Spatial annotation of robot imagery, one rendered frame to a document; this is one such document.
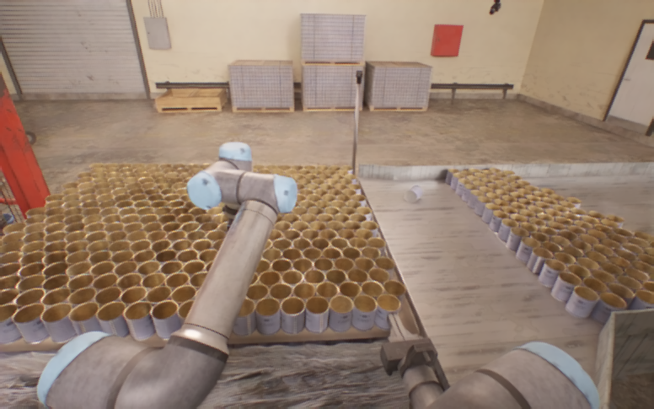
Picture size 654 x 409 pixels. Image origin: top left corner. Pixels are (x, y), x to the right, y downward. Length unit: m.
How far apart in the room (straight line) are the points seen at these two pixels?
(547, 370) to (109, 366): 0.60
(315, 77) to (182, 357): 7.85
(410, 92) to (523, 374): 8.32
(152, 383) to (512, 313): 1.06
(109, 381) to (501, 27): 11.22
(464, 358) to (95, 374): 0.87
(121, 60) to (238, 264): 10.20
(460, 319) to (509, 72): 10.78
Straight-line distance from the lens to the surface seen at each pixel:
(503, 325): 1.23
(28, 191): 2.14
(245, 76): 8.21
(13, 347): 1.24
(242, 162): 0.81
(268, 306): 1.03
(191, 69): 10.16
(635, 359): 1.65
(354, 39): 8.22
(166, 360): 0.57
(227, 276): 0.59
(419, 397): 0.85
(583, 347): 1.30
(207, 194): 0.72
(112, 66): 10.82
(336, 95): 8.33
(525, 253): 1.52
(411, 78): 8.64
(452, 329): 1.15
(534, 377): 0.56
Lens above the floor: 1.89
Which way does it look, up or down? 29 degrees down
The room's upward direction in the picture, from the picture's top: 1 degrees clockwise
